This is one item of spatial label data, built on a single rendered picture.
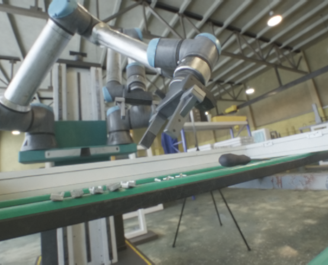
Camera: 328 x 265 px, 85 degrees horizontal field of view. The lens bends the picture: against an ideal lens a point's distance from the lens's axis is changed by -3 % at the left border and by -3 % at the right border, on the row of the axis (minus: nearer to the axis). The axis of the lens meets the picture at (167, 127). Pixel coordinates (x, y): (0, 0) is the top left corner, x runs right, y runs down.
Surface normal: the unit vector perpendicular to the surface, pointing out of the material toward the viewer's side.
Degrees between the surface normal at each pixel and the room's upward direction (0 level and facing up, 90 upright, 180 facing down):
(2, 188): 90
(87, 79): 90
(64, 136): 90
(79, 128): 90
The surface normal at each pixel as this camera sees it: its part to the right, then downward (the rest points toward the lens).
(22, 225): 0.46, -0.25
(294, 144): -0.88, 0.03
